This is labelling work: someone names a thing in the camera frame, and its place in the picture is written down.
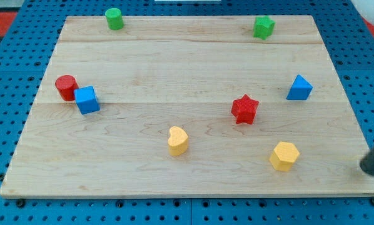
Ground red star block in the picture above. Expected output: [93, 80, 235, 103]
[231, 94, 260, 125]

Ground yellow heart block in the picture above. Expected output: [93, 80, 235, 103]
[168, 126, 189, 156]

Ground wooden board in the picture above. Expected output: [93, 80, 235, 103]
[0, 16, 374, 199]

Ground blue cube block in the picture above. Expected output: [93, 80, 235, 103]
[74, 86, 100, 114]

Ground yellow hexagon block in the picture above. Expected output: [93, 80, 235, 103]
[269, 141, 300, 172]

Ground blue triangle block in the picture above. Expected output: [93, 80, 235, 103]
[286, 74, 313, 101]

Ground green star block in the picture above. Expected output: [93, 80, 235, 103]
[253, 16, 276, 40]

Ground green cylinder block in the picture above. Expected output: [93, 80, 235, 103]
[105, 7, 124, 30]

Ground red cylinder block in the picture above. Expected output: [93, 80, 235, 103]
[55, 74, 79, 101]

